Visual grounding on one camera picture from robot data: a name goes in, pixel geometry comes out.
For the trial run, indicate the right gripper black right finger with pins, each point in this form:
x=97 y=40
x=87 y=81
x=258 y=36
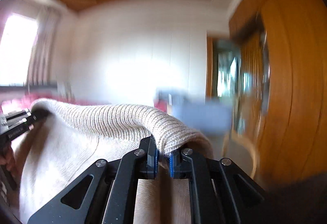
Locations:
x=219 y=190

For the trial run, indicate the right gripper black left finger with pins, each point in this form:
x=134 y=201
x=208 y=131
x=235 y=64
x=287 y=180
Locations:
x=105 y=192

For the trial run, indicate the cream knitted sweater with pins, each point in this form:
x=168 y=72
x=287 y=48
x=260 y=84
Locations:
x=57 y=150

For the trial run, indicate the person's left hand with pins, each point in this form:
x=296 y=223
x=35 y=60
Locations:
x=8 y=159

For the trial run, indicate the red ruffled bedspread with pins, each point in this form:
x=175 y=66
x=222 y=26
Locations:
x=20 y=103

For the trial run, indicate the beige window curtain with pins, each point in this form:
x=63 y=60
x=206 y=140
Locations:
x=40 y=60

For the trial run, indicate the grey cushioned wooden armchair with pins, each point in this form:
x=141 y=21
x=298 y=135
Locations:
x=214 y=119

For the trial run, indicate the wooden wardrobe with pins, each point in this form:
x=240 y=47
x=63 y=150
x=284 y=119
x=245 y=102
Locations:
x=283 y=71

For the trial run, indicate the wooden door frame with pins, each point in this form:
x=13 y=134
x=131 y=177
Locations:
x=223 y=68

